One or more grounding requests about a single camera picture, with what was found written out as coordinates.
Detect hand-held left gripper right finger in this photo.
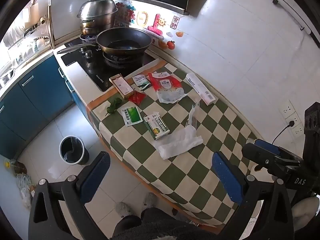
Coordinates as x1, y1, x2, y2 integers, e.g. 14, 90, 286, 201
212, 151, 294, 240

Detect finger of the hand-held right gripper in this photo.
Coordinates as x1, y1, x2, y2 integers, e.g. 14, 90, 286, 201
253, 139, 303, 162
241, 142, 300, 178

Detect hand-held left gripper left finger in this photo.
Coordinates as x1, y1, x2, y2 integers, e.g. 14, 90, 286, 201
28, 151, 111, 240

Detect white rimmed trash bin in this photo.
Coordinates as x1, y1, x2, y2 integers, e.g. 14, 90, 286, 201
59, 135, 90, 165

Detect green medicine box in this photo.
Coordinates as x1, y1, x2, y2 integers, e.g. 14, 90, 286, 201
143, 114, 170, 140

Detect person's right forearm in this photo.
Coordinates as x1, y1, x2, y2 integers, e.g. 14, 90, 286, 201
291, 197, 318, 228

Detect grey fluffy slipper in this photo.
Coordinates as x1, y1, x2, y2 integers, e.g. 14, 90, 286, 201
142, 192, 158, 208
115, 201, 134, 218

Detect green white checkered tablecloth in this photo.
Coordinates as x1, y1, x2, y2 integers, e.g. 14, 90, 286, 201
86, 60, 263, 228

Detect person's left leg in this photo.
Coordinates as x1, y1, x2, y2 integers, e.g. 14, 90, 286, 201
112, 215, 155, 240

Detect person's leg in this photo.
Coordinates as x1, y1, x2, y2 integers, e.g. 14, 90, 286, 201
140, 207, 220, 240
112, 215, 155, 240

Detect white plastic bag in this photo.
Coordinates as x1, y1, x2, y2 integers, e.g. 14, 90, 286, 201
157, 100, 203, 160

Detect pile of clear plastic bags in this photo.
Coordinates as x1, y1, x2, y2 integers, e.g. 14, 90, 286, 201
16, 174, 34, 208

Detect person's right leg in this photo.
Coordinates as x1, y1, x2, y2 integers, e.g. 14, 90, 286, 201
140, 207, 220, 240

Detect green pepper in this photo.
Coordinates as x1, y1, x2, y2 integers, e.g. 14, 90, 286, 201
106, 97, 123, 116

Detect blue stove cabinet drawers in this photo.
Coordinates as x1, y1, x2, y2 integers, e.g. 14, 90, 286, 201
59, 66, 89, 122

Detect long white box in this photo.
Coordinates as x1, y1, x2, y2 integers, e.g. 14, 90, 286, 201
185, 73, 216, 105

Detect red packet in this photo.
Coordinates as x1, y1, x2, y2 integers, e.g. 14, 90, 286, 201
128, 91, 147, 105

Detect beige cardboard box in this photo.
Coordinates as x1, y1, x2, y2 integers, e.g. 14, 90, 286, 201
109, 73, 133, 98

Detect blue kitchen sink cabinet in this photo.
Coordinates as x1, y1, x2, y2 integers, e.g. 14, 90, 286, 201
0, 55, 75, 160

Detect white sachet with green print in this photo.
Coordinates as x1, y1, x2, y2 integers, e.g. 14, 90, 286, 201
132, 74, 151, 90

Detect black glass gas stove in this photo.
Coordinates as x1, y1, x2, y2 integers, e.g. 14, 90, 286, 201
61, 47, 157, 92

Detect red white clear bag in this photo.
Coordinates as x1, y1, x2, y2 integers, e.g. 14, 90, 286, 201
148, 72, 188, 104

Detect steel kitchen sink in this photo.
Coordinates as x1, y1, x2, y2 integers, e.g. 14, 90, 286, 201
0, 69, 15, 87

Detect blue patterned plate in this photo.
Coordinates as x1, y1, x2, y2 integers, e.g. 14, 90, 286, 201
80, 34, 98, 43

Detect black wok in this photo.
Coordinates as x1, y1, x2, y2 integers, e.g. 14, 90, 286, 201
57, 27, 152, 55

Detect dish rack with white bowls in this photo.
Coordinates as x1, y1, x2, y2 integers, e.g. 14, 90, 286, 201
2, 2, 53, 63

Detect stainless steel steamer pot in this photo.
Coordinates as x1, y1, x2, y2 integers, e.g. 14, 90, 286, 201
77, 0, 118, 35

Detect black plug with cable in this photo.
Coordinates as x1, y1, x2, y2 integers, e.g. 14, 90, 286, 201
271, 121, 295, 144

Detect group of colourful wall stickers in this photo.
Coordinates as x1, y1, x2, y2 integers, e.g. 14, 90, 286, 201
114, 2, 185, 50

